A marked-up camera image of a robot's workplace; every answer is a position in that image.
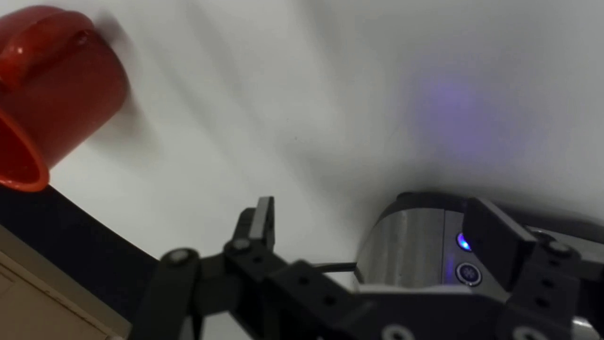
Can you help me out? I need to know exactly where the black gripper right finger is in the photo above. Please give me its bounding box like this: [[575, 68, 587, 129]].
[[462, 197, 604, 340]]

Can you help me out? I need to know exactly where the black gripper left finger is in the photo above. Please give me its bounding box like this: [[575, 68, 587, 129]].
[[130, 195, 381, 340]]

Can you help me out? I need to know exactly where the silver two-slot toaster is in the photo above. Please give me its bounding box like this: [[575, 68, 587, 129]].
[[353, 191, 604, 306]]

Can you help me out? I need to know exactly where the red cup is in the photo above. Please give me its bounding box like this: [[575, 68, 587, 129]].
[[0, 4, 132, 195]]

